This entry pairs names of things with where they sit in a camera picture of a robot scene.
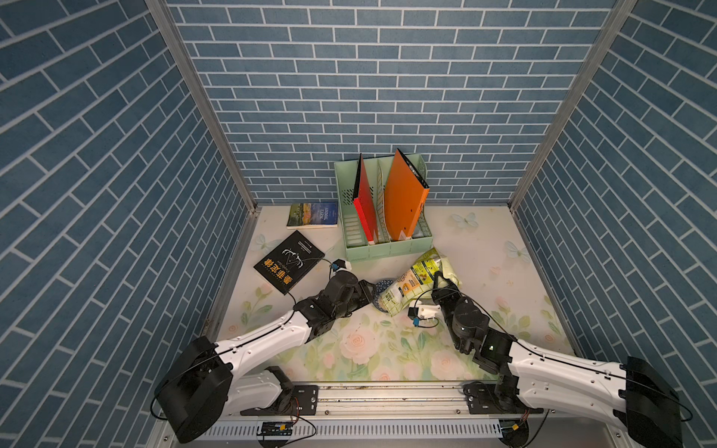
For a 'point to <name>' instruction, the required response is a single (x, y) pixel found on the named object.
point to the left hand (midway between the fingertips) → (381, 291)
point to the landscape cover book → (302, 216)
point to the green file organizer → (358, 246)
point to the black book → (289, 261)
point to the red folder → (364, 202)
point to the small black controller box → (276, 428)
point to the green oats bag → (417, 284)
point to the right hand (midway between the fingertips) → (449, 270)
